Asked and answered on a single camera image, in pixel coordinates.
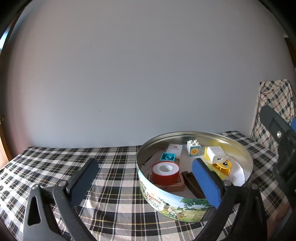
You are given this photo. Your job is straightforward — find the brown wooden comb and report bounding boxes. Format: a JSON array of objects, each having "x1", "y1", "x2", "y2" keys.
[{"x1": 182, "y1": 171, "x2": 206, "y2": 199}]

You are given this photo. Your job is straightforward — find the white charger plug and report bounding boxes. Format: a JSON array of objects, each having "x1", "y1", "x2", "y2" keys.
[{"x1": 207, "y1": 146, "x2": 227, "y2": 164}]

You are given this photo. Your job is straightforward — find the round cookie tin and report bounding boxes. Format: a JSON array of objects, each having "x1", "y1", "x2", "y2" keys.
[{"x1": 137, "y1": 131, "x2": 253, "y2": 222}]

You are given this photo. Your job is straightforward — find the white toy brick sun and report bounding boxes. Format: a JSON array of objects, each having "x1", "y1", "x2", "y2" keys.
[{"x1": 187, "y1": 140, "x2": 201, "y2": 157}]

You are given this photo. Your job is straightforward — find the red white tape roll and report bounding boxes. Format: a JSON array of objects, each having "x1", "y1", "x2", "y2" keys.
[{"x1": 152, "y1": 161, "x2": 180, "y2": 186}]

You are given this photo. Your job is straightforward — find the white box red logo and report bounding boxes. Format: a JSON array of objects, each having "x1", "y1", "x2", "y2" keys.
[{"x1": 166, "y1": 144, "x2": 183, "y2": 159}]

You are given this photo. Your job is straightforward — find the teal toy brick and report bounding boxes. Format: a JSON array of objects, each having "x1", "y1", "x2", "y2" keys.
[{"x1": 159, "y1": 153, "x2": 176, "y2": 162}]

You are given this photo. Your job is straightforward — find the yellow cube block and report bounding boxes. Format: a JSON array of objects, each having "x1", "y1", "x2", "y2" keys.
[{"x1": 204, "y1": 147, "x2": 211, "y2": 161}]

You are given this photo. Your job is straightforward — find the yellow toy piece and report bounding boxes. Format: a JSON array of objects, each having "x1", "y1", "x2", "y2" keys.
[{"x1": 213, "y1": 160, "x2": 233, "y2": 176}]

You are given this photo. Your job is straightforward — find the plaid pillow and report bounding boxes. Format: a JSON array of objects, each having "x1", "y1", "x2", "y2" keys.
[{"x1": 250, "y1": 79, "x2": 295, "y2": 153}]

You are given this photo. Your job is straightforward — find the black white plaid cloth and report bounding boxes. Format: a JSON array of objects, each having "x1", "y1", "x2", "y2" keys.
[{"x1": 0, "y1": 131, "x2": 290, "y2": 241}]

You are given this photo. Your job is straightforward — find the wooden door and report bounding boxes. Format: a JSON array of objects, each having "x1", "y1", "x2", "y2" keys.
[{"x1": 0, "y1": 114, "x2": 12, "y2": 168}]

